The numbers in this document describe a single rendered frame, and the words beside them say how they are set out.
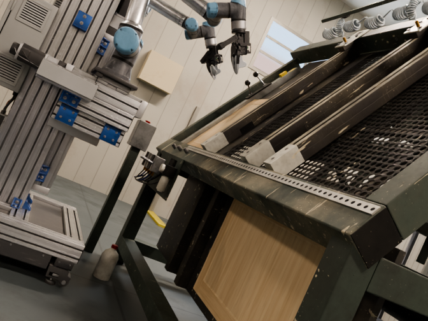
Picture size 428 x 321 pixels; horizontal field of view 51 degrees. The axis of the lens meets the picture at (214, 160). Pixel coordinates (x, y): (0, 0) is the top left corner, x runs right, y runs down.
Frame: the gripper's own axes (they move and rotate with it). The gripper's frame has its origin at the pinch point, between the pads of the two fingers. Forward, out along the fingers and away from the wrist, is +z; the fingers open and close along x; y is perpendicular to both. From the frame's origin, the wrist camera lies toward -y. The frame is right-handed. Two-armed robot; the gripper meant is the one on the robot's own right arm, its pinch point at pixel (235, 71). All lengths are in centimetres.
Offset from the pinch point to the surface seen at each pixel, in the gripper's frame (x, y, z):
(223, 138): 11.7, -2.3, 34.3
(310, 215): -111, -24, 44
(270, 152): -44, -3, 36
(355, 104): -67, 22, 16
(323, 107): -44, 22, 18
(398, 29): -23, 80, -20
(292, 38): 366, 237, -69
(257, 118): 11.6, 17.6, 24.1
